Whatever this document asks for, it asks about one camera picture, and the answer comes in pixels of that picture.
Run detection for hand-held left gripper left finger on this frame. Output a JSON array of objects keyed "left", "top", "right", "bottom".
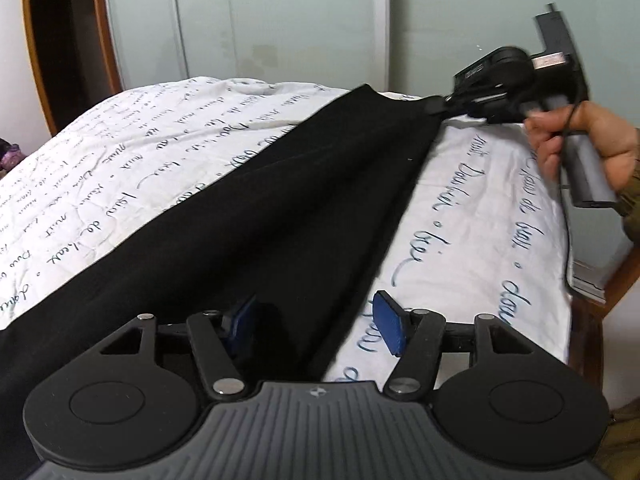
[{"left": 100, "top": 296, "right": 261, "bottom": 402}]

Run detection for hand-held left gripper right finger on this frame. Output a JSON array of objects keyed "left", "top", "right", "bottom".
[{"left": 372, "top": 290, "right": 530, "bottom": 403}]

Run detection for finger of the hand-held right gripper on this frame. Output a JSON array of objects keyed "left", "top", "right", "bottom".
[{"left": 424, "top": 91, "right": 495, "bottom": 122}]

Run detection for black pants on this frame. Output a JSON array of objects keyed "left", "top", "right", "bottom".
[{"left": 0, "top": 84, "right": 453, "bottom": 457}]

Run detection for person's right forearm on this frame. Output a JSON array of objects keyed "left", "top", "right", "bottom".
[{"left": 617, "top": 127, "right": 640, "bottom": 217}]

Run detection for person's right hand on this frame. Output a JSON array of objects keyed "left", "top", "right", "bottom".
[{"left": 525, "top": 101, "right": 639, "bottom": 192}]

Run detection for frosted glass sliding wardrobe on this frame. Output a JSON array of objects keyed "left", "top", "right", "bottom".
[{"left": 102, "top": 0, "right": 640, "bottom": 111}]

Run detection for white script-printed blanket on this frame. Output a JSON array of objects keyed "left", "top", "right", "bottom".
[{"left": 0, "top": 76, "right": 574, "bottom": 397}]

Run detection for person's olive clothing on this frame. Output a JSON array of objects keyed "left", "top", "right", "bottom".
[{"left": 594, "top": 399, "right": 640, "bottom": 480}]

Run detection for purple cloth item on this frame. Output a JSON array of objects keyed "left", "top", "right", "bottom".
[{"left": 0, "top": 137, "right": 24, "bottom": 175}]

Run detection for wooden bed frame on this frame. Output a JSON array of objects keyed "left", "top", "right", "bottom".
[{"left": 567, "top": 210, "right": 640, "bottom": 411}]

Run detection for wooden door frame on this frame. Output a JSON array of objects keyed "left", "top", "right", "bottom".
[{"left": 20, "top": 0, "right": 124, "bottom": 137}]

